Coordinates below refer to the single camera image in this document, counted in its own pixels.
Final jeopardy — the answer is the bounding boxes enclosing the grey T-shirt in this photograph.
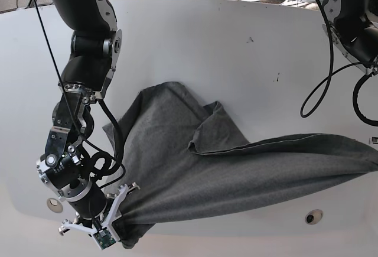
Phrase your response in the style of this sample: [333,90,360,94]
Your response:
[118,82,377,249]

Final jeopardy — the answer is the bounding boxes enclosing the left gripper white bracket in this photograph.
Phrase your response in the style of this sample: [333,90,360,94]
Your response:
[369,136,378,144]

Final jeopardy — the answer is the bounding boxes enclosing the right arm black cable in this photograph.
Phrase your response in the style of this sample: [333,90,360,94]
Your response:
[25,0,126,190]

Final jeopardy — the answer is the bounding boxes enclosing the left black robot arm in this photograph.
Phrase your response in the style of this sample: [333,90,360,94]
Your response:
[322,0,377,127]

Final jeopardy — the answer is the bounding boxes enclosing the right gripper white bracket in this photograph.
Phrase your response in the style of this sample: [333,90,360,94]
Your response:
[58,181,140,243]

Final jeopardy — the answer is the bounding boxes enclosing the right round table grommet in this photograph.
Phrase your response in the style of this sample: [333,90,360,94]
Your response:
[305,209,324,225]

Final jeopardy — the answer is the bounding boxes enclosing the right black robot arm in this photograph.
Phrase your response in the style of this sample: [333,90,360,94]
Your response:
[37,0,138,249]

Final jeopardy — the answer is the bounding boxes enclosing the left round table grommet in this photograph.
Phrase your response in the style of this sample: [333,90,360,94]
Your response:
[46,198,63,214]

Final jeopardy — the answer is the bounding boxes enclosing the round table grommet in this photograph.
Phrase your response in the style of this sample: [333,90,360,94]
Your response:
[305,209,324,225]
[46,198,63,214]

